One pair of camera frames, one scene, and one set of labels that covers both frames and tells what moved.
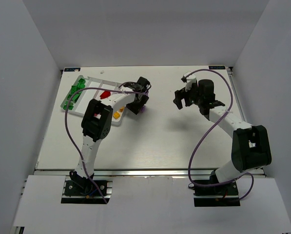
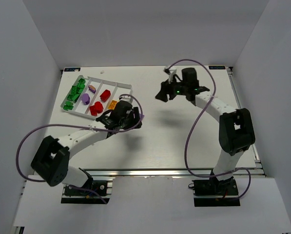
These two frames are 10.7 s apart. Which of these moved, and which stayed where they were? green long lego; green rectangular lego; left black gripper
Moved: left black gripper
Stayed: green long lego; green rectangular lego
